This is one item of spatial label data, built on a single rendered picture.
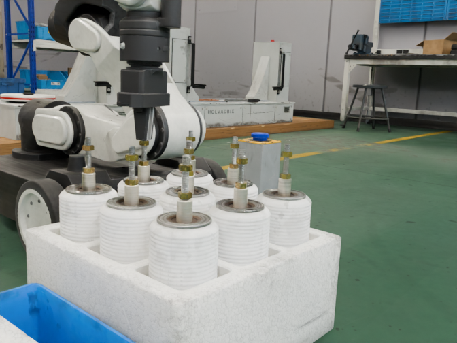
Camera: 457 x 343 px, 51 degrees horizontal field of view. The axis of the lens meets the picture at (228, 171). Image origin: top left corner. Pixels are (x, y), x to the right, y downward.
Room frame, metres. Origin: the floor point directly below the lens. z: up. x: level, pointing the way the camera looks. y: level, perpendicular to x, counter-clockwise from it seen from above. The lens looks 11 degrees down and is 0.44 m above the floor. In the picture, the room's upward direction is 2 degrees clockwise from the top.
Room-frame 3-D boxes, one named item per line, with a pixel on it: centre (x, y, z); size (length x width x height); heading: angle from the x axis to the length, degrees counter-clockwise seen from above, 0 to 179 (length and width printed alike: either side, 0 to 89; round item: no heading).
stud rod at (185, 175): (0.64, 0.06, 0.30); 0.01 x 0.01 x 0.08
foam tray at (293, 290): (0.81, 0.07, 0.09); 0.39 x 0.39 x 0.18; 49
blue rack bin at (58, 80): (5.73, 2.19, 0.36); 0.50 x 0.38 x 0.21; 50
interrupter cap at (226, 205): (0.73, -0.02, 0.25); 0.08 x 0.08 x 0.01
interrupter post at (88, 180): (0.80, 0.23, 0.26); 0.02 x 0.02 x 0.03
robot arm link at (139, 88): (0.89, 0.16, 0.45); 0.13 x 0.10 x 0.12; 157
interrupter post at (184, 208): (0.64, 0.06, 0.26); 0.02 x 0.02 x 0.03
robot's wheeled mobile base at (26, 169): (1.45, 0.44, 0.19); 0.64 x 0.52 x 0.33; 49
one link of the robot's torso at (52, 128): (1.47, 0.46, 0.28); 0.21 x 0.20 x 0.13; 49
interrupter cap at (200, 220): (0.64, 0.06, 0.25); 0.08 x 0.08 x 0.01
